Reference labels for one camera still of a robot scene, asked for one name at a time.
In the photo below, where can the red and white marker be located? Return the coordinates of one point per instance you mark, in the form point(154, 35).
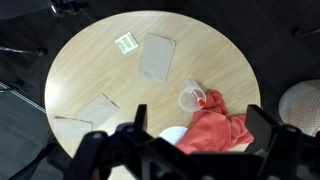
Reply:
point(200, 101)

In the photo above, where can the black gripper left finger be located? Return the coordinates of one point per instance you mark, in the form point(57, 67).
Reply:
point(141, 117)

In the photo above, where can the clear plastic cup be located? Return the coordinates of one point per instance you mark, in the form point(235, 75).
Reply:
point(187, 101)

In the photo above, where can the brown napkin near cup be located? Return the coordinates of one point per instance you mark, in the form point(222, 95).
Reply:
point(157, 57)

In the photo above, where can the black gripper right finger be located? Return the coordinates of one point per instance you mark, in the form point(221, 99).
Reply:
point(261, 126)

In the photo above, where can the brown napkin middle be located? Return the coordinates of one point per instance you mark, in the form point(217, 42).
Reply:
point(98, 111)

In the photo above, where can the red cloth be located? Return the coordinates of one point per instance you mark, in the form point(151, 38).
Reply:
point(213, 129)

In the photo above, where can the white plate under cloth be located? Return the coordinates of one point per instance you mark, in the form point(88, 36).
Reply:
point(173, 134)

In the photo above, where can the white round stool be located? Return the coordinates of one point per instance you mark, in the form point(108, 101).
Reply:
point(300, 106)

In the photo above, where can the green sugar packet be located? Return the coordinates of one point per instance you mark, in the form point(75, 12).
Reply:
point(127, 43)

